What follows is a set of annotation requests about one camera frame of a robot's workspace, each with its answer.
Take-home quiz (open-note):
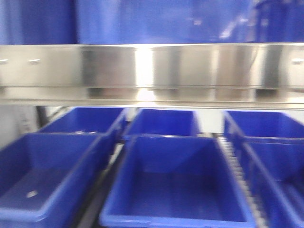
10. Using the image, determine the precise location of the blue bin rear centre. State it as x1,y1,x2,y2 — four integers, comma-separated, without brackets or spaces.
123,108,200,140

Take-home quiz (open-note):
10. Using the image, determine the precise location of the blue bin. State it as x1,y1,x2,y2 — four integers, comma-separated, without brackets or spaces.
39,107,127,144
224,110,304,143
238,142,304,228
99,136,257,228
0,133,111,228
123,108,200,140

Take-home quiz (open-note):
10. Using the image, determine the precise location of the blue bin lower centre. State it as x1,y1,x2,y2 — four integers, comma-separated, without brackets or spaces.
99,136,257,228

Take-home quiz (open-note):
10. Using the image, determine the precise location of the blue bin rear left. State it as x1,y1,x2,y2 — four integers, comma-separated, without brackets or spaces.
39,107,127,144

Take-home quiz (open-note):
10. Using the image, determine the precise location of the blue bin rear right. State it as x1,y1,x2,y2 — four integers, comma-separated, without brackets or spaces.
224,110,304,143

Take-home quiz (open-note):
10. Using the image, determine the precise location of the stainless steel shelf front panel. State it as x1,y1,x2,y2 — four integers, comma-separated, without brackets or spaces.
0,43,304,110

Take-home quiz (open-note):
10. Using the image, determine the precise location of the large blue crate upper centre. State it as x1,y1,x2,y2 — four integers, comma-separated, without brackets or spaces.
76,0,253,45

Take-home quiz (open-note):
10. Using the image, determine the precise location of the blue bin lower left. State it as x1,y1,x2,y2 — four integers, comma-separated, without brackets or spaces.
0,133,111,228

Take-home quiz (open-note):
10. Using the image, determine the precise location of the blue bin lower right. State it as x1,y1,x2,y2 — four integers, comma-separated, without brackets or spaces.
238,142,304,228

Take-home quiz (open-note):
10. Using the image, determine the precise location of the blue crate upper left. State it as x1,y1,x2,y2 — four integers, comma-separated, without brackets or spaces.
0,0,76,45

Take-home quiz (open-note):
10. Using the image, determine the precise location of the metal rail lower left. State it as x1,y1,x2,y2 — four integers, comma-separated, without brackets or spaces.
71,140,125,228

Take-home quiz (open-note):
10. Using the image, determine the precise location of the white roller conveyor rail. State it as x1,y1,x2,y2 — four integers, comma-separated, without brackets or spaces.
214,133,268,228

